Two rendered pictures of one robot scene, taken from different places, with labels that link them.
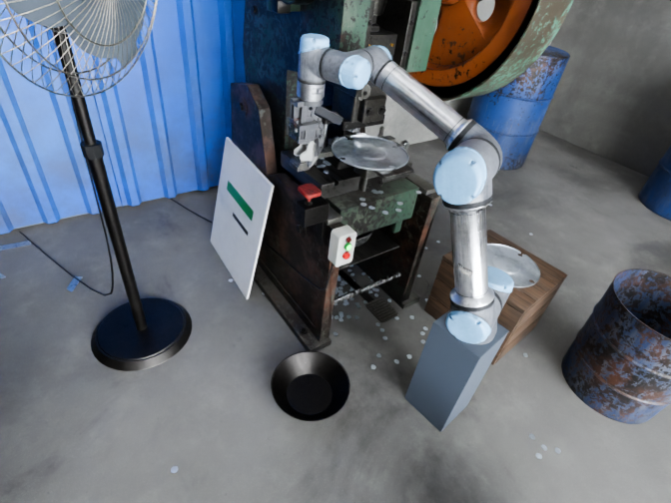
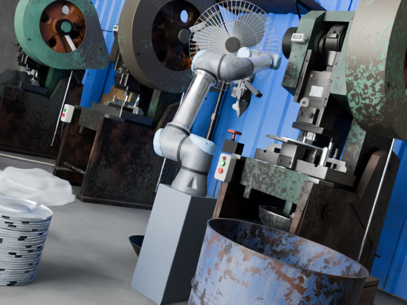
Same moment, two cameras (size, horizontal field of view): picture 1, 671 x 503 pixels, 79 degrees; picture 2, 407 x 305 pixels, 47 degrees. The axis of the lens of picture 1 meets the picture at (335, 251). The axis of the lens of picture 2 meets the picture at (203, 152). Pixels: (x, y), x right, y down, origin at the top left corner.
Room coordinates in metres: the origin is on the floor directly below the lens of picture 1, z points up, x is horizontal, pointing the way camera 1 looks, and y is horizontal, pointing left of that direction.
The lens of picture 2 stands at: (0.77, -2.43, 0.69)
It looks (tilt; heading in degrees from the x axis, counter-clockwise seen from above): 2 degrees down; 85
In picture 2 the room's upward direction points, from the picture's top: 16 degrees clockwise
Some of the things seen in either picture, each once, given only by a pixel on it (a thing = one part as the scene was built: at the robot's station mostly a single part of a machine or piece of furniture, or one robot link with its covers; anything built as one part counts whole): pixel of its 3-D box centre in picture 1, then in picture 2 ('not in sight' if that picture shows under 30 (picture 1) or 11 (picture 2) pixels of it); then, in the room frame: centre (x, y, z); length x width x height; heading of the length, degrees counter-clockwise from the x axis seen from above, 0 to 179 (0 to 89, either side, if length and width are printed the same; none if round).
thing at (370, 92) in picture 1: (366, 74); (319, 98); (1.50, -0.02, 1.04); 0.17 x 0.15 x 0.30; 40
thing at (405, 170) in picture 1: (374, 173); (287, 153); (1.40, -0.11, 0.72); 0.25 x 0.14 x 0.14; 40
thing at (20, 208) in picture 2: not in sight; (13, 206); (0.31, -0.65, 0.25); 0.29 x 0.29 x 0.01
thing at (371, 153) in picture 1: (369, 152); (296, 142); (1.44, -0.08, 0.78); 0.29 x 0.29 x 0.01
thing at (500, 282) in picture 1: (487, 290); (198, 152); (0.93, -0.47, 0.62); 0.13 x 0.12 x 0.14; 150
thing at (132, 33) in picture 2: not in sight; (163, 101); (0.71, 1.56, 0.87); 1.53 x 0.99 x 1.74; 38
